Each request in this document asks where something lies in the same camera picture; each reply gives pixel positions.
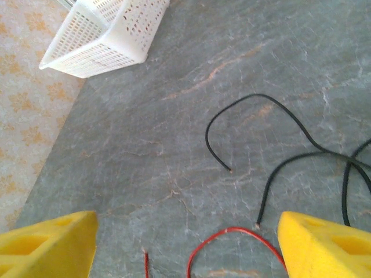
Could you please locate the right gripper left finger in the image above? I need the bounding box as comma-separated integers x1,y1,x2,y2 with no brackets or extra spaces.
0,210,98,278

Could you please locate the thin red cable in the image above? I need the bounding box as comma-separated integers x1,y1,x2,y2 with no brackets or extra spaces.
142,248,150,278
186,226,288,278

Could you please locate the white perforated plastic basket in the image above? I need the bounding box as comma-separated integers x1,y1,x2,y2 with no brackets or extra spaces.
39,0,172,79

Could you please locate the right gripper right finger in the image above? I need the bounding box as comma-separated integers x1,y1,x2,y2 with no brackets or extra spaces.
277,211,371,278

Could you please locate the thin black cable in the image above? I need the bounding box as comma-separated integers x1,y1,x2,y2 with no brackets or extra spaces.
256,150,371,226
341,138,371,227
205,93,371,172

